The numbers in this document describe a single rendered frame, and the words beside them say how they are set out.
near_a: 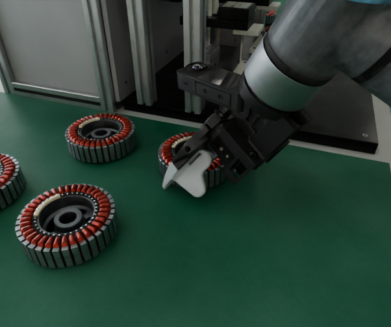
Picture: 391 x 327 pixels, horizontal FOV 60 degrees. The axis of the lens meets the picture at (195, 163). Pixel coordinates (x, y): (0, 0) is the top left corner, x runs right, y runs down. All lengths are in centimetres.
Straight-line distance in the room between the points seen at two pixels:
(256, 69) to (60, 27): 46
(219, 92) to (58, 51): 42
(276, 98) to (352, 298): 22
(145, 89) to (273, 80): 37
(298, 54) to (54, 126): 49
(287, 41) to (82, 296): 31
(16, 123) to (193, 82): 40
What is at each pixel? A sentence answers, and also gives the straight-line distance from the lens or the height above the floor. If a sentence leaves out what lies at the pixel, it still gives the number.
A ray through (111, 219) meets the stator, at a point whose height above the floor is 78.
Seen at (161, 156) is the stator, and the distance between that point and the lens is 49.
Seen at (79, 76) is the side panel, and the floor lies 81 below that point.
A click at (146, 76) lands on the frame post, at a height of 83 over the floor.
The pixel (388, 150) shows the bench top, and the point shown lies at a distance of 66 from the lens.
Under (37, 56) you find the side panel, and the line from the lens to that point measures 78.
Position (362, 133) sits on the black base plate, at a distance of 64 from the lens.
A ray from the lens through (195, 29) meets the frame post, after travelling 58.
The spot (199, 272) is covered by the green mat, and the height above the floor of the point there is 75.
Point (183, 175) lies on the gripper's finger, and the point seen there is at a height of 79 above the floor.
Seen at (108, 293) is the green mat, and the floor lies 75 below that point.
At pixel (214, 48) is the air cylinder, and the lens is 81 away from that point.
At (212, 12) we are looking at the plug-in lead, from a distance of 76.
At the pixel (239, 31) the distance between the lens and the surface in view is 74.
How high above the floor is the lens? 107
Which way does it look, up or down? 36 degrees down
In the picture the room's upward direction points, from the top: straight up
